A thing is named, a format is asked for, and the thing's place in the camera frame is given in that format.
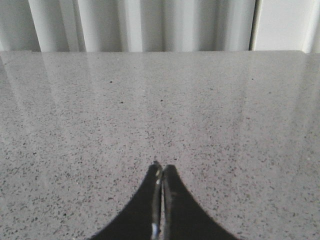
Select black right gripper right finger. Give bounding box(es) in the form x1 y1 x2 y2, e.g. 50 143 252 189
163 165 236 240

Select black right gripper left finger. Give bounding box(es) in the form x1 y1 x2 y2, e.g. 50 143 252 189
92 161 163 240

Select grey pleated curtain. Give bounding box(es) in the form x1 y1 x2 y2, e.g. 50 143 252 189
0 0 320 53

